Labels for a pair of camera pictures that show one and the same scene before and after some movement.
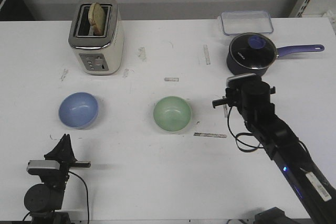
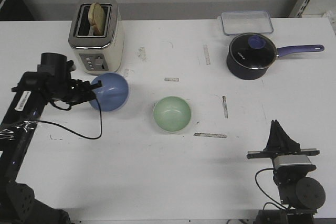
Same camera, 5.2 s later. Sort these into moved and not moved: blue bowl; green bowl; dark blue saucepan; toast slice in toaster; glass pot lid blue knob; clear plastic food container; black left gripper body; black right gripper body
Moved: black left gripper body; black right gripper body; blue bowl
Not moved: toast slice in toaster; clear plastic food container; glass pot lid blue knob; dark blue saucepan; green bowl
